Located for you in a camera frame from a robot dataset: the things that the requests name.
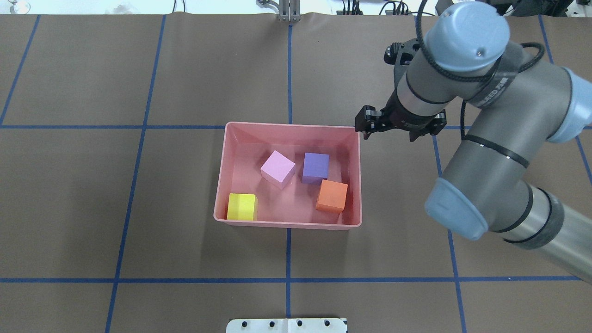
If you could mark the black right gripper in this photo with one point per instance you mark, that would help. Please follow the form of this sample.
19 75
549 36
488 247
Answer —
401 119

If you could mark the dark purple foam block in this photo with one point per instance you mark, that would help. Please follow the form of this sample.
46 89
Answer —
315 168

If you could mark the orange foam block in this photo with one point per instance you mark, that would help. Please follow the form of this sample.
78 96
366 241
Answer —
332 196

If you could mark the light pink foam block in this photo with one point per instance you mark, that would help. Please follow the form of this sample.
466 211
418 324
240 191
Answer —
278 170

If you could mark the yellow foam block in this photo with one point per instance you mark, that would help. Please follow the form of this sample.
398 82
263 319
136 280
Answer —
242 207

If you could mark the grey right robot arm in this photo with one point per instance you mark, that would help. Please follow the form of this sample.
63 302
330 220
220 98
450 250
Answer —
524 102

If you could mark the pink plastic bin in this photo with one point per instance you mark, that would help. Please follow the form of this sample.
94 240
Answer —
260 179

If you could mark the aluminium frame post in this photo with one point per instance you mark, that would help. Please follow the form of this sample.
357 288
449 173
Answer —
289 10

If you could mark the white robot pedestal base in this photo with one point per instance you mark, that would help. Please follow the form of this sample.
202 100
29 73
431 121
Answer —
288 325

